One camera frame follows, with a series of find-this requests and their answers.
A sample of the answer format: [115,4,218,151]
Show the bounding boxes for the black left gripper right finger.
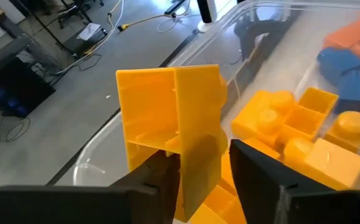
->
[229,139,360,224]

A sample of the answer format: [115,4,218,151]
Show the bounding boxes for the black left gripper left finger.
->
[0,151,181,224]

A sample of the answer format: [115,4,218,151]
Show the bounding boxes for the clear plastic bin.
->
[72,0,360,224]

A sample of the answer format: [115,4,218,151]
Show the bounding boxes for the blue building block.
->
[334,70,360,114]
[316,46,360,86]

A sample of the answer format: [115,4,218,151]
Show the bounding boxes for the black floor case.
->
[0,57,57,118]

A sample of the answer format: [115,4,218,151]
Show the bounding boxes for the grey desk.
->
[0,34,34,65]

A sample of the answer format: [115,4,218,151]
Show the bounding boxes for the white paper sheet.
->
[76,22,102,42]

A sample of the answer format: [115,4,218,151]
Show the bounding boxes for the orange sloped building block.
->
[323,14,360,60]

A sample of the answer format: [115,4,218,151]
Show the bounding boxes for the black floor bar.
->
[163,0,187,16]

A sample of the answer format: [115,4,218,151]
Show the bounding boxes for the black floor cable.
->
[78,53,103,72]
[0,115,32,143]

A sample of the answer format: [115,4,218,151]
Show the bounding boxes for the white floor cable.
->
[156,12,201,34]
[54,0,125,76]

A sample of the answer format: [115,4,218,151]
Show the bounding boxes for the yellow plug cable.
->
[116,12,176,32]

